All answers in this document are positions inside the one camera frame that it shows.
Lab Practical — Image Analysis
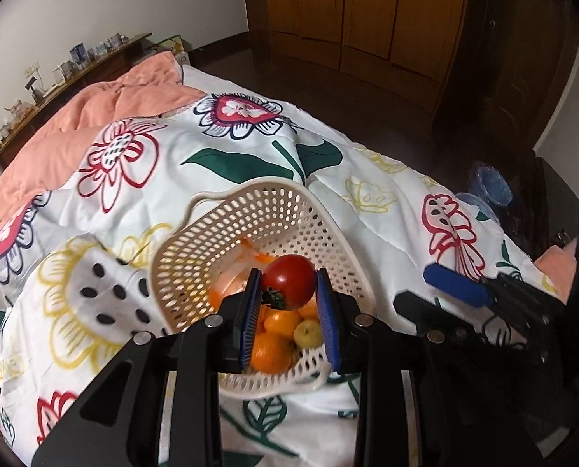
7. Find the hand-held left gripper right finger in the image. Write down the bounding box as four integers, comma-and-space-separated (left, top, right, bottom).
316, 267, 545, 467

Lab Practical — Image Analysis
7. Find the pink cloth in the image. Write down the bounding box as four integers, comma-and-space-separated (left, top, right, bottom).
535, 238, 579, 293

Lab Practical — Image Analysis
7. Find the wooden wardrobe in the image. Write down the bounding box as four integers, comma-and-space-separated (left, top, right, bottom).
241, 0, 579, 122

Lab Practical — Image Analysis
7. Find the green-brown kiwi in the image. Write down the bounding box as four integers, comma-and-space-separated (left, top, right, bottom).
293, 320, 325, 350

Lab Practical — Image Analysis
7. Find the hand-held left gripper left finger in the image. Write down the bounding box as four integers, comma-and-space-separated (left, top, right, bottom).
31, 267, 263, 467

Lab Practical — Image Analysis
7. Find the cream perforated plastic basket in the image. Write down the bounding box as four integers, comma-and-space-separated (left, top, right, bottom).
149, 181, 376, 397

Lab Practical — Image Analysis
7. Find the cluster of small trinkets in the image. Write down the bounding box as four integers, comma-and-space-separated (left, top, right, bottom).
0, 100, 32, 144

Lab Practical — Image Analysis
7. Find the clear plastic bag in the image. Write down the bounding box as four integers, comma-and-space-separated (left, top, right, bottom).
210, 239, 273, 302

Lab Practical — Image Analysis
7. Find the wooden shelf cabinet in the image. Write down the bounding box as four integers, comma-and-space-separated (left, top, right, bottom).
0, 33, 153, 176

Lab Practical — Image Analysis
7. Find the white floral blanket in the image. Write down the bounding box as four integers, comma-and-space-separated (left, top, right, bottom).
0, 65, 562, 467

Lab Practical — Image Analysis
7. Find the small sign stand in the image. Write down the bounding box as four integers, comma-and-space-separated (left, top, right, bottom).
24, 75, 44, 103

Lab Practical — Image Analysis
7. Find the row of small jars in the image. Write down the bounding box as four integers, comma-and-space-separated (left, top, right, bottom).
92, 34, 127, 54

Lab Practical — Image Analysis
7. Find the red tomato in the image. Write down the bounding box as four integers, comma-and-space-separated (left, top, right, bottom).
261, 254, 317, 311

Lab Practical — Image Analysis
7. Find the pink quilt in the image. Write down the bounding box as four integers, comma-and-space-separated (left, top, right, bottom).
0, 51, 207, 234

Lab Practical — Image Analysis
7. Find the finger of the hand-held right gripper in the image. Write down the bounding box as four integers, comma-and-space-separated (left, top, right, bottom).
424, 263, 568, 334
394, 291, 549, 367

